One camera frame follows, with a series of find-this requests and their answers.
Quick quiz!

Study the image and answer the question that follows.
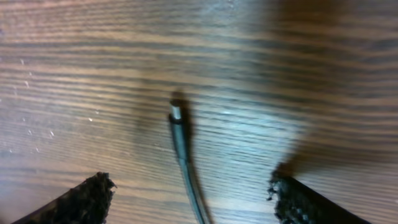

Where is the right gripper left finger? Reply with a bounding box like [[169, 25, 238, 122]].
[[12, 172, 116, 224]]

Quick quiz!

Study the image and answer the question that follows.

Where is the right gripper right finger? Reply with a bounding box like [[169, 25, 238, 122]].
[[268, 176, 370, 224]]

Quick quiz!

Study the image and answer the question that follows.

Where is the black USB-C charging cable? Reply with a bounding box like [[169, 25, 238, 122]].
[[167, 98, 208, 224]]

